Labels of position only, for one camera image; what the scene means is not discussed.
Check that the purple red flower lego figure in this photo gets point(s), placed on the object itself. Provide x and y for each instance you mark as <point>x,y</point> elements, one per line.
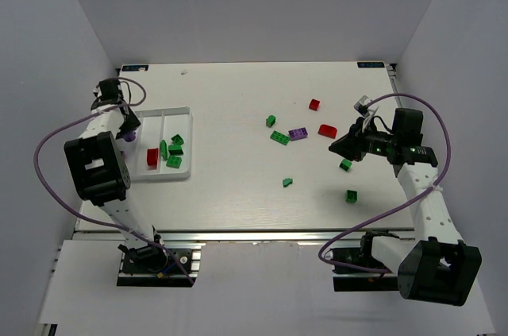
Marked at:
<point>152,158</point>

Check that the small green lego piece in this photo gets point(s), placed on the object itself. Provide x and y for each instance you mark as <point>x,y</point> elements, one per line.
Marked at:
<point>287,182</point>

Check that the green square lego brick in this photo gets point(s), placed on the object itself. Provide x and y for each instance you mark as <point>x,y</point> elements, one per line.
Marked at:
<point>351,196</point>
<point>175,150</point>
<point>174,162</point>

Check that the small red lego brick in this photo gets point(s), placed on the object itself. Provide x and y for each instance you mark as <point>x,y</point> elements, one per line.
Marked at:
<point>314,104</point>

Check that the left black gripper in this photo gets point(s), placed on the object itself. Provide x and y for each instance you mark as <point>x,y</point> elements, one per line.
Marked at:
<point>129,125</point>

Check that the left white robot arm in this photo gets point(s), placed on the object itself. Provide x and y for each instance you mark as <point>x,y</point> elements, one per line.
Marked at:
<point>98,168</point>

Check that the purple oval flower lego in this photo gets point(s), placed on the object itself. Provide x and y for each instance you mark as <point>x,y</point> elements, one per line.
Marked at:
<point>129,137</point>

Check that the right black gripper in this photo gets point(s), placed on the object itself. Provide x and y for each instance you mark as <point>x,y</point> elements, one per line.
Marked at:
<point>355,142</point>

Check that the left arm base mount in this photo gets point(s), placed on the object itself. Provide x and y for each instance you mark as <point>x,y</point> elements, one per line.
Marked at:
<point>150,267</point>

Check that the blue table sticker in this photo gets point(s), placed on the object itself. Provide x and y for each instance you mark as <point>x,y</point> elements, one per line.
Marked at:
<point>134,68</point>
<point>370,64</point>

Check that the left blue table sticker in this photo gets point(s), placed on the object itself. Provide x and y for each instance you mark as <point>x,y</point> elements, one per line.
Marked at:
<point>134,68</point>

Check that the white divided sorting tray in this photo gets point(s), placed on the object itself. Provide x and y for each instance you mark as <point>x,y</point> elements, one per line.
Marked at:
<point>158,125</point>

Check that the green curved lego brick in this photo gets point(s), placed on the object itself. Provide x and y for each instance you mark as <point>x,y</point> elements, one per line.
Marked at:
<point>177,140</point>

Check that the green lego plate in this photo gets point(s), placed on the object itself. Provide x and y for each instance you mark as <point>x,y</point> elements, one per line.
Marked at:
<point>163,150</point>
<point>280,138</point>

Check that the small green lego brick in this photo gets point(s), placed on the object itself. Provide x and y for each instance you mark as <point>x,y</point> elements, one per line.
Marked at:
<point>270,121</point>

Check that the right blue table sticker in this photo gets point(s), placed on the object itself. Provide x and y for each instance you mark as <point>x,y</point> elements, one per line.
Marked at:
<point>370,64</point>

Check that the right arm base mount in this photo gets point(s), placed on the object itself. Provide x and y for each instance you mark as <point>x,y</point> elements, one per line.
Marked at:
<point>347,279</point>

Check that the purple lego plate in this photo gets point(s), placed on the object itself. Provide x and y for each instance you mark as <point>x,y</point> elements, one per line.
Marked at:
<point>298,134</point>

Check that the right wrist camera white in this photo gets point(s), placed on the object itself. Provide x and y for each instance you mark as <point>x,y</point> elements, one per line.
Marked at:
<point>364,107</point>

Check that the red curved lego brick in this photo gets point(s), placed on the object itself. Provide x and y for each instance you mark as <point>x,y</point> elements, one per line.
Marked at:
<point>327,131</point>

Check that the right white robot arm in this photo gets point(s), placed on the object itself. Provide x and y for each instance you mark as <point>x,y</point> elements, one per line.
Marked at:
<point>438,266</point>

